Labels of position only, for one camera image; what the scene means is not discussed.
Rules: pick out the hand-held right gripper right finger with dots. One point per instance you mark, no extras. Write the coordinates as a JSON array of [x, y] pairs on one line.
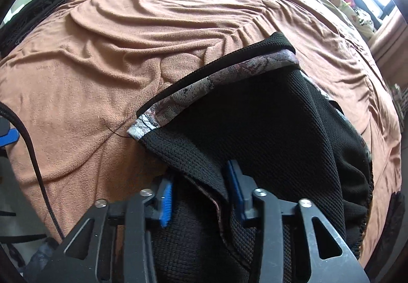
[[234, 187]]

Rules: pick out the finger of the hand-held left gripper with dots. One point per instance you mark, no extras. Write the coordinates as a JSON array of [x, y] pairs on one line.
[[9, 138]]

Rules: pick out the grey patterned cloth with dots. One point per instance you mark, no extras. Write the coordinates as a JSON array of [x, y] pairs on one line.
[[43, 256]]

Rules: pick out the brown fleece blanket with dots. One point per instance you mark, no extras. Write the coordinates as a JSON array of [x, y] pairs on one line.
[[127, 47]]

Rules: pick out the pink curtain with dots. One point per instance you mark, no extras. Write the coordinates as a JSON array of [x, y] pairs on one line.
[[389, 36]]

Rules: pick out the black pants with patterned waistband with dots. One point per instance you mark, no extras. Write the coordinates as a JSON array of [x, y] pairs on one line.
[[271, 126]]

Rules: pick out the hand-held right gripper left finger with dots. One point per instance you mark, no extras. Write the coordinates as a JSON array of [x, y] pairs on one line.
[[165, 203]]

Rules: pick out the stack of black clothes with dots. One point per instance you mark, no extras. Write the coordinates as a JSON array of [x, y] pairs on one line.
[[38, 12]]

